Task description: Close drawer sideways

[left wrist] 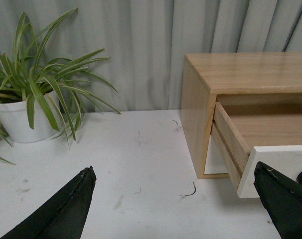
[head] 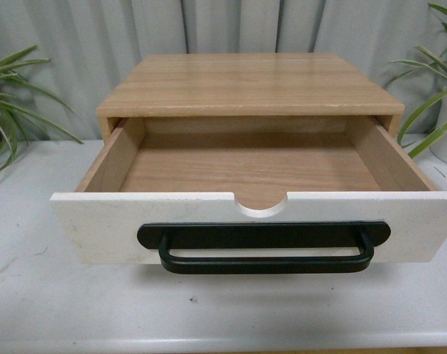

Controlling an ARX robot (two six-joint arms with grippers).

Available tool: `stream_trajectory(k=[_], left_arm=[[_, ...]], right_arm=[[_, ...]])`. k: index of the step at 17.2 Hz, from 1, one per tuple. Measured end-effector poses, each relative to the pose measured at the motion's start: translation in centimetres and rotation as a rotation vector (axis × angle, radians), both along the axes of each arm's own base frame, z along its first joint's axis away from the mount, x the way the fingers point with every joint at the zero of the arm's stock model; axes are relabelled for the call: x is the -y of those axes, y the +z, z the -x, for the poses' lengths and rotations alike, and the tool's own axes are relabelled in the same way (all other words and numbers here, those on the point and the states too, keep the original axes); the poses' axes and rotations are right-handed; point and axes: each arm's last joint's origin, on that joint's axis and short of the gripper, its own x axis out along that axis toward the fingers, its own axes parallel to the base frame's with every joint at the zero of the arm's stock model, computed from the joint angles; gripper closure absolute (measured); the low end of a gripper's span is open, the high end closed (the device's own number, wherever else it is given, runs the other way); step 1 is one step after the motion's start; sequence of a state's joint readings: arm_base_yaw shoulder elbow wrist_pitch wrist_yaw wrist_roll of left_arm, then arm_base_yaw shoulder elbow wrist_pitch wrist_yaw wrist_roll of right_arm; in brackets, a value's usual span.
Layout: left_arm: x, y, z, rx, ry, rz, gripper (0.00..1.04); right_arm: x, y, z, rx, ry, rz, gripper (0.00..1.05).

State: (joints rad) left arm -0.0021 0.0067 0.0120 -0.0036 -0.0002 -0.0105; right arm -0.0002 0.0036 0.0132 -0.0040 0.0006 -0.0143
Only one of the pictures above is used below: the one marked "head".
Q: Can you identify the green plant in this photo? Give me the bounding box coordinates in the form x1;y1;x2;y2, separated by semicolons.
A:
394;2;447;158
0;45;82;172

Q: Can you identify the black metal drawer handle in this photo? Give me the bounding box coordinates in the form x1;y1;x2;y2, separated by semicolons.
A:
136;221;391;274

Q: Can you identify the wooden drawer cabinet shell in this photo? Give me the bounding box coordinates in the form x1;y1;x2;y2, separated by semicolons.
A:
96;52;404;139

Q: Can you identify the white front wooden drawer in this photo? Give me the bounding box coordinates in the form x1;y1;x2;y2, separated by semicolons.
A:
51;116;447;264

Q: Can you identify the green plant on right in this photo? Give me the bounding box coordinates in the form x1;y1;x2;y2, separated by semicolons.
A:
394;2;447;158

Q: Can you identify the grey curtain backdrop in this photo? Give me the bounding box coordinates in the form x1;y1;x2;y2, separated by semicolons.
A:
0;1;447;139

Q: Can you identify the green plant on left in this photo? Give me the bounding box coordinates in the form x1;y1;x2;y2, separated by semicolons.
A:
0;45;82;172

